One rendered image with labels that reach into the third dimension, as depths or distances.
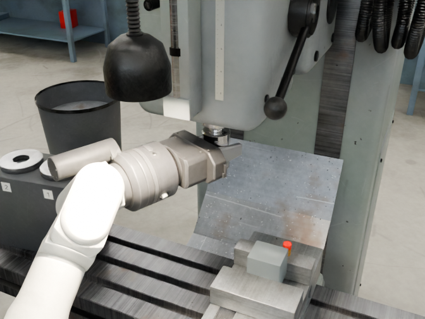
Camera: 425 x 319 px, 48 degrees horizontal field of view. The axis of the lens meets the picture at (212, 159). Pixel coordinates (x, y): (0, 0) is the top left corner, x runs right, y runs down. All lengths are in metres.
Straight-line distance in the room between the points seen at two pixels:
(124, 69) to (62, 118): 2.16
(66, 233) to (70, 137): 2.09
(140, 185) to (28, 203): 0.45
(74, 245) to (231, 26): 0.33
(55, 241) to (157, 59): 0.26
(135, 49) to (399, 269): 2.21
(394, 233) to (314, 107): 1.77
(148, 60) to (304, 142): 0.71
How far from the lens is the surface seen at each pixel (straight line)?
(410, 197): 3.16
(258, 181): 1.19
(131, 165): 0.67
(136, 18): 0.51
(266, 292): 0.84
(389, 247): 2.69
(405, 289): 2.47
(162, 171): 0.68
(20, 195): 1.07
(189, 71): 0.61
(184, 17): 0.59
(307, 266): 0.90
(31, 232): 1.12
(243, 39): 0.61
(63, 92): 3.03
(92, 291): 1.02
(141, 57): 0.49
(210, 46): 0.63
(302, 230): 1.16
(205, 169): 0.73
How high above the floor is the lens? 1.60
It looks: 29 degrees down
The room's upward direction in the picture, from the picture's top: straight up
